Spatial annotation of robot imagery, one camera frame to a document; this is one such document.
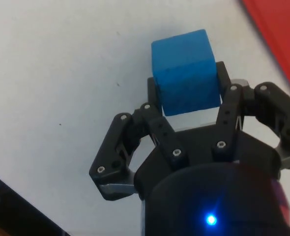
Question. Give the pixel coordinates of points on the large blue cube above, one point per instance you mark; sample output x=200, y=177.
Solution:
x=184, y=73

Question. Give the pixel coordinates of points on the red tray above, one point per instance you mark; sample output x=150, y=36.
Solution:
x=280, y=32

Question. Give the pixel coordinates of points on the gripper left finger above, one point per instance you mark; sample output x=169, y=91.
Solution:
x=115, y=147

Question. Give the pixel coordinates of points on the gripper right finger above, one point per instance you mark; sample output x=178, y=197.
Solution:
x=270, y=103

